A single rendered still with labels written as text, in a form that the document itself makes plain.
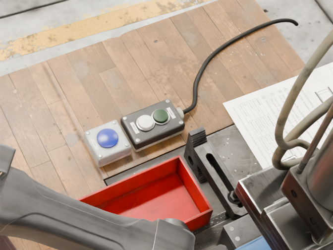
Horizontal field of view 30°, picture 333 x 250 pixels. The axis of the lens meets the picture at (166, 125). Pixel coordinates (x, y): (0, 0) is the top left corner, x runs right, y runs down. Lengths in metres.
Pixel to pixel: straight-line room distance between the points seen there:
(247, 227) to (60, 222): 0.45
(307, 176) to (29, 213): 0.33
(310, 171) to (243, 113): 0.52
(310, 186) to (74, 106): 0.61
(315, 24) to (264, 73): 1.40
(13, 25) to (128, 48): 1.30
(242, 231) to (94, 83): 0.44
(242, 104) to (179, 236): 0.58
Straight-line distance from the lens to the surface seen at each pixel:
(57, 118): 1.22
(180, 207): 1.12
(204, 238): 1.11
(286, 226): 0.83
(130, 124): 1.17
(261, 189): 0.90
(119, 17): 2.58
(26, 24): 2.57
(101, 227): 0.68
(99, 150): 1.14
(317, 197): 0.75
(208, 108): 1.24
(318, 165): 0.72
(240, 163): 1.19
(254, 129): 1.23
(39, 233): 0.67
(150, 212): 1.12
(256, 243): 1.02
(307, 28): 2.68
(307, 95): 1.31
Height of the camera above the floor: 1.92
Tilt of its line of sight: 58 degrees down
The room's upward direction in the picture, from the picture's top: 9 degrees clockwise
